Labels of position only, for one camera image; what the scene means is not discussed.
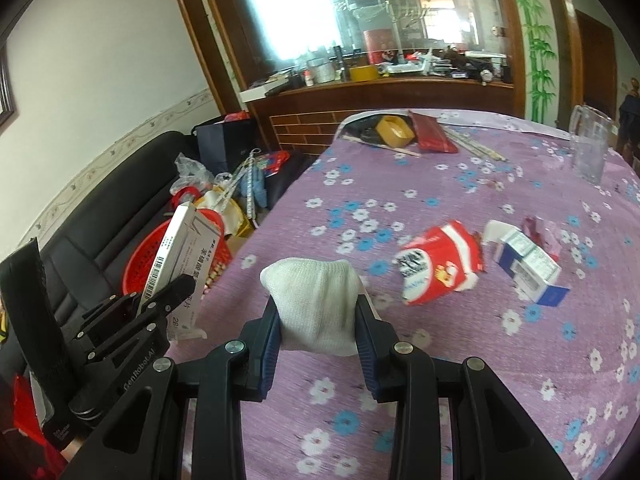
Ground red wallet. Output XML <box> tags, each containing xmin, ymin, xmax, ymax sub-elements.
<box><xmin>410</xmin><ymin>110</ymin><xmax>460</xmax><ymax>155</ymax></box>

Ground green bamboo wall decal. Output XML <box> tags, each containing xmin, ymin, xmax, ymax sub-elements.
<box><xmin>507</xmin><ymin>0</ymin><xmax>556</xmax><ymax>123</ymax></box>

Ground wooden chopstick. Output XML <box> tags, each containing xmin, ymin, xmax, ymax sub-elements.
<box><xmin>341</xmin><ymin>134</ymin><xmax>422</xmax><ymax>157</ymax></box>

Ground yellow plastic bag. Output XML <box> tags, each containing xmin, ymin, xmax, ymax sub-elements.
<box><xmin>195</xmin><ymin>187</ymin><xmax>256</xmax><ymax>238</ymax></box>

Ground red round lid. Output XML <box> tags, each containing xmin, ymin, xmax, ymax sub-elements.
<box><xmin>170</xmin><ymin>184</ymin><xmax>201</xmax><ymax>208</ymax></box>

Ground red plastic basket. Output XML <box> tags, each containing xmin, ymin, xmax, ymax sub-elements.
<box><xmin>122</xmin><ymin>207</ymin><xmax>233</xmax><ymax>311</ymax></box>

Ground brown tape roll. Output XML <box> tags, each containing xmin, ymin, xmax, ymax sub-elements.
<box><xmin>375</xmin><ymin>115</ymin><xmax>417</xmax><ymax>148</ymax></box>

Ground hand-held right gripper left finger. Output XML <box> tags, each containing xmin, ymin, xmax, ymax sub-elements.
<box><xmin>57</xmin><ymin>294</ymin><xmax>283</xmax><ymax>480</ymax></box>

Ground brown wooden door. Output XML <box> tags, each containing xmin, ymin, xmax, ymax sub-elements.
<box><xmin>575</xmin><ymin>10</ymin><xmax>618</xmax><ymax>126</ymax></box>

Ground red white snack packet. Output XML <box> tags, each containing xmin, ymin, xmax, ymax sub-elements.
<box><xmin>393</xmin><ymin>220</ymin><xmax>486</xmax><ymax>307</ymax></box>

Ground black leather sofa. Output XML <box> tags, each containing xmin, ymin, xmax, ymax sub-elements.
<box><xmin>0</xmin><ymin>130</ymin><xmax>211</xmax><ymax>376</ymax></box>

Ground white cloth ball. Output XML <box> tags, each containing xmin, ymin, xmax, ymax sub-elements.
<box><xmin>260</xmin><ymin>257</ymin><xmax>362</xmax><ymax>357</ymax></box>

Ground long white barcode box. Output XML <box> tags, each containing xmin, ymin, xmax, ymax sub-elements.
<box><xmin>136</xmin><ymin>202</ymin><xmax>226</xmax><ymax>343</ymax></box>

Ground paper-wrapped chopsticks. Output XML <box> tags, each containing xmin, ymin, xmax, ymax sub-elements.
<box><xmin>440</xmin><ymin>124</ymin><xmax>508</xmax><ymax>163</ymax></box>

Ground dark picture frame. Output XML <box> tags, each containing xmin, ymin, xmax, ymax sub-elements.
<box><xmin>0</xmin><ymin>50</ymin><xmax>18</xmax><ymax>133</ymax></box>

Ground clear crumpled plastic bag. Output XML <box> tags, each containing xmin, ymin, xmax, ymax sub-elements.
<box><xmin>174</xmin><ymin>154</ymin><xmax>221</xmax><ymax>191</ymax></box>

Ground blue white medicine box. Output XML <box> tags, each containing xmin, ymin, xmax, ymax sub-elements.
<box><xmin>482</xmin><ymin>219</ymin><xmax>571</xmax><ymax>307</ymax></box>

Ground white flat board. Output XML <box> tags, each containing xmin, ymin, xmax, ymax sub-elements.
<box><xmin>239</xmin><ymin>85</ymin><xmax>291</xmax><ymax>102</ymax></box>

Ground wood framed mirror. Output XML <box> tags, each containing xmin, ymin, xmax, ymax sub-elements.
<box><xmin>165</xmin><ymin>0</ymin><xmax>531</xmax><ymax>116</ymax></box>

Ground wooden sideboard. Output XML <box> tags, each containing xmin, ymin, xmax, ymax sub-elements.
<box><xmin>239</xmin><ymin>72</ymin><xmax>518</xmax><ymax>161</ymax></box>

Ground blue cloth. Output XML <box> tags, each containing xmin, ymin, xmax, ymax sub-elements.
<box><xmin>240</xmin><ymin>157</ymin><xmax>271</xmax><ymax>211</ymax></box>

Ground metal pot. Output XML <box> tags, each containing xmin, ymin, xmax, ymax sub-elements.
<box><xmin>306</xmin><ymin>57</ymin><xmax>335</xmax><ymax>84</ymax></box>

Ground clear plastic pitcher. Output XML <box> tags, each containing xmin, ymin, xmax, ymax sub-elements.
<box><xmin>555</xmin><ymin>104</ymin><xmax>617</xmax><ymax>186</ymax></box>

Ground pink foil packet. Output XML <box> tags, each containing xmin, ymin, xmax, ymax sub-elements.
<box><xmin>522</xmin><ymin>216</ymin><xmax>563</xmax><ymax>261</ymax></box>

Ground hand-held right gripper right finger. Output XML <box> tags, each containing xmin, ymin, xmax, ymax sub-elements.
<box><xmin>352</xmin><ymin>296</ymin><xmax>576</xmax><ymax>480</ymax></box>

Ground black plastic bag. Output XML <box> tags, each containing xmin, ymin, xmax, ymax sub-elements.
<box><xmin>342</xmin><ymin>112</ymin><xmax>386</xmax><ymax>146</ymax></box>

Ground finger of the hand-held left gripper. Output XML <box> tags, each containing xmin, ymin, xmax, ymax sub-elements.
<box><xmin>87</xmin><ymin>275</ymin><xmax>197</xmax><ymax>361</ymax></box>
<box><xmin>75</xmin><ymin>291</ymin><xmax>143</xmax><ymax>343</ymax></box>

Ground purple floral tablecloth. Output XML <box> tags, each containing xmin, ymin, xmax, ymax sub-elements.
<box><xmin>180</xmin><ymin>107</ymin><xmax>640</xmax><ymax>480</ymax></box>

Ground black paper bag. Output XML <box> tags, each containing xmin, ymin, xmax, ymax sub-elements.
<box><xmin>191</xmin><ymin>115</ymin><xmax>261</xmax><ymax>176</ymax></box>

